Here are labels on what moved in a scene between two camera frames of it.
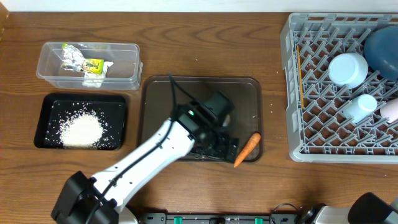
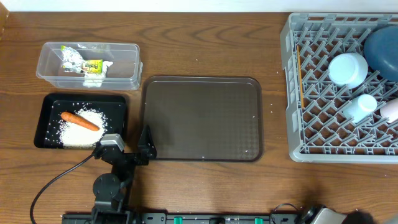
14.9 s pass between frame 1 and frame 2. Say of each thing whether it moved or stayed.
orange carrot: moved
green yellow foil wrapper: stayed
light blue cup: stayed
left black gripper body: moved
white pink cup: stayed
